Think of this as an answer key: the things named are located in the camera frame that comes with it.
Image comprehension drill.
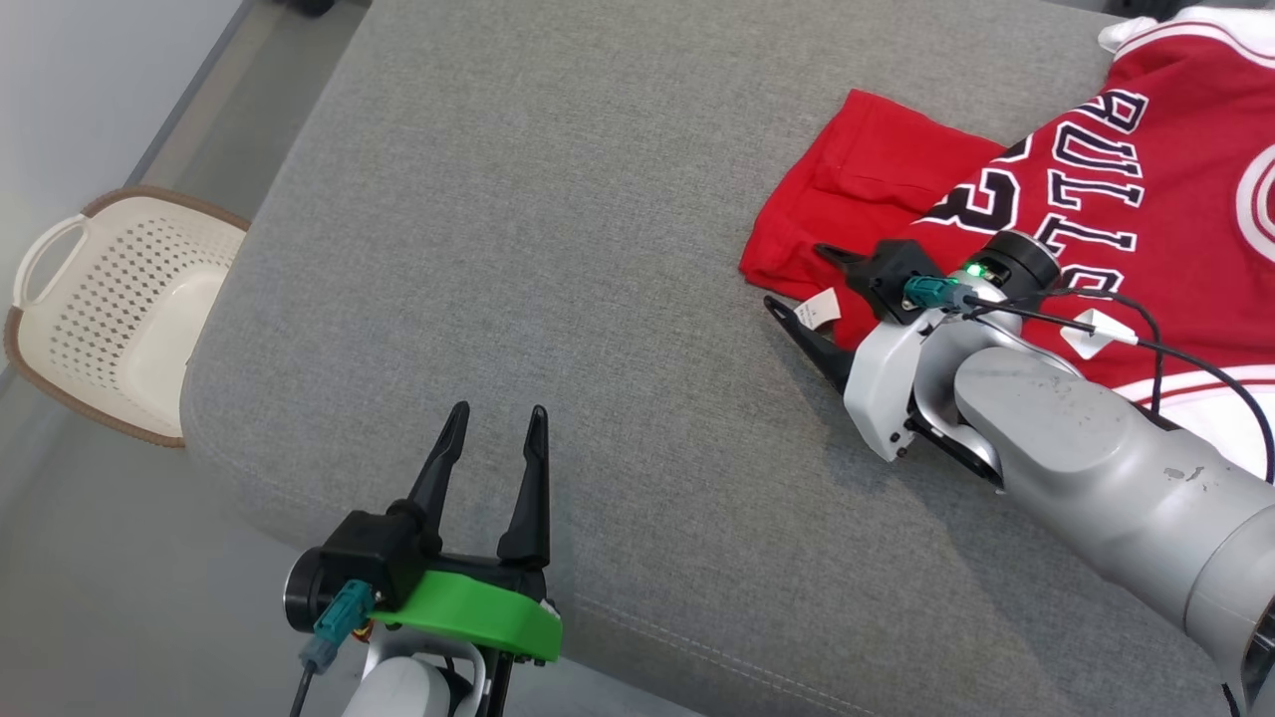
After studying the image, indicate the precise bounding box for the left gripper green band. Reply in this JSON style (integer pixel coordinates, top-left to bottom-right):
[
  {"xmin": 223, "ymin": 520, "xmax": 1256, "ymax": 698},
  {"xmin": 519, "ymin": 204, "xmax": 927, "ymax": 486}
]
[{"xmin": 374, "ymin": 400, "xmax": 565, "ymax": 664}]

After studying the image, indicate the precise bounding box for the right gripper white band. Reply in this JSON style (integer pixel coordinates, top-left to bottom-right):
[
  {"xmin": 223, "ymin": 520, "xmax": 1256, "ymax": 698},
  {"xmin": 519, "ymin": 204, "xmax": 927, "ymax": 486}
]
[{"xmin": 764, "ymin": 243, "xmax": 963, "ymax": 463}]

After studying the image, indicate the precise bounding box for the red white basketball jersey shirt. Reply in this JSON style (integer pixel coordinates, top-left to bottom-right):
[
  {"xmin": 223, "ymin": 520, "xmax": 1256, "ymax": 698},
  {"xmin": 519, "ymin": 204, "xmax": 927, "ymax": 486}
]
[{"xmin": 739, "ymin": 5, "xmax": 1275, "ymax": 479}]

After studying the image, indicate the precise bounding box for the cream plastic laundry basket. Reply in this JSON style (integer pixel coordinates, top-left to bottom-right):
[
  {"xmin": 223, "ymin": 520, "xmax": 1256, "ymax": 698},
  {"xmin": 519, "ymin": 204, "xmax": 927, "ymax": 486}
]
[{"xmin": 3, "ymin": 186, "xmax": 252, "ymax": 447}]

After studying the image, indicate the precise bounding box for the right camera cable teal plug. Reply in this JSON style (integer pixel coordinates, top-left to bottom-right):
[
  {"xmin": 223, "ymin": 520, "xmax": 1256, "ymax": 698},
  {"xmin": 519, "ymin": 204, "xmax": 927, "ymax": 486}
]
[{"xmin": 903, "ymin": 275, "xmax": 1275, "ymax": 484}]

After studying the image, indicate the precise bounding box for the camera cable teal plug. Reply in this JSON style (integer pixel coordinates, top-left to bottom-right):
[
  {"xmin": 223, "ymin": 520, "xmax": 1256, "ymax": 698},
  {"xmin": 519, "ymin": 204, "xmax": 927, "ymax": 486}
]
[
  {"xmin": 289, "ymin": 583, "xmax": 377, "ymax": 717},
  {"xmin": 903, "ymin": 275, "xmax": 1275, "ymax": 484}
]

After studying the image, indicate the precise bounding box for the left camera cable teal plug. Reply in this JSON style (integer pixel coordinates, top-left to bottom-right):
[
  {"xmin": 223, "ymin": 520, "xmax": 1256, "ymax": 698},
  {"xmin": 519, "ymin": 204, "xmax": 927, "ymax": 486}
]
[{"xmin": 289, "ymin": 583, "xmax": 377, "ymax": 717}]

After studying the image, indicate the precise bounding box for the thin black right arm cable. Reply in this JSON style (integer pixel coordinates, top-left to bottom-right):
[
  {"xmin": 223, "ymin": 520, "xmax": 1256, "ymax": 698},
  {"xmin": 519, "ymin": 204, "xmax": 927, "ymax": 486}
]
[{"xmin": 1046, "ymin": 287, "xmax": 1164, "ymax": 414}]

